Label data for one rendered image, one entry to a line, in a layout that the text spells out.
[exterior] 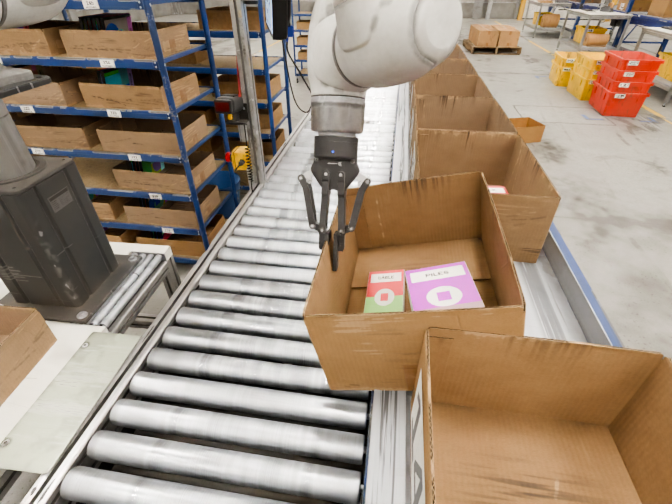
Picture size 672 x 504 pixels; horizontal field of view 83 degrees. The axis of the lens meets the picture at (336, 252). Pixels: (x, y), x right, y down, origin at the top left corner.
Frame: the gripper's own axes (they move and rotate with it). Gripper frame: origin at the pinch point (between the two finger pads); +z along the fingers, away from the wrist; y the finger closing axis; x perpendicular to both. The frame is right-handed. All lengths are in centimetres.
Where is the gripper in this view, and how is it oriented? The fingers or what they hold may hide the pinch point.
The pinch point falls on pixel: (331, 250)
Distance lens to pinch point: 70.0
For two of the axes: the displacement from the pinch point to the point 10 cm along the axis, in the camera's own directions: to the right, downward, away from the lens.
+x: -1.5, 2.8, -9.5
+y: -9.9, -0.9, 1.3
